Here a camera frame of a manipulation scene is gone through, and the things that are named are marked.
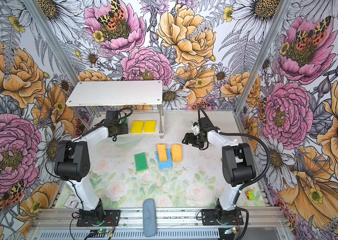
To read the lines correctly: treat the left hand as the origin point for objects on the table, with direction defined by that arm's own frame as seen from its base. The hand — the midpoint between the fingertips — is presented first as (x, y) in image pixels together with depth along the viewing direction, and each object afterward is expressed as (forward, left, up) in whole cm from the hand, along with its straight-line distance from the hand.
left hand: (122, 132), depth 99 cm
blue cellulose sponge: (-21, -28, -4) cm, 35 cm away
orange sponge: (-11, -35, -5) cm, 37 cm away
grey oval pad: (-48, -21, -4) cm, 53 cm away
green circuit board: (-53, +3, -9) cm, 54 cm away
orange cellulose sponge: (-14, -26, -2) cm, 30 cm away
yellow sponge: (+5, -17, 0) cm, 18 cm away
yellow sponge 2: (+4, -9, +1) cm, 10 cm away
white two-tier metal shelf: (+7, -3, +26) cm, 27 cm away
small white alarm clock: (-40, +19, -6) cm, 45 cm away
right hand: (-11, -42, 0) cm, 43 cm away
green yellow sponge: (-18, -13, -6) cm, 23 cm away
